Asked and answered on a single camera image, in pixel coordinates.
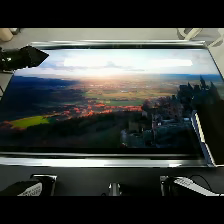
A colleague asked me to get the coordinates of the black garment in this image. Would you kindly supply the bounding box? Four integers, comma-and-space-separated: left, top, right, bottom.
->
10, 45, 50, 70

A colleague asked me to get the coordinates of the silver frame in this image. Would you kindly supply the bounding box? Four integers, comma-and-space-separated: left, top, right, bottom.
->
0, 39, 217, 197

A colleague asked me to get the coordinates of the black cable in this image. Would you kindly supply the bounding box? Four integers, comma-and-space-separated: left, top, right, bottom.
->
187, 174, 215, 193

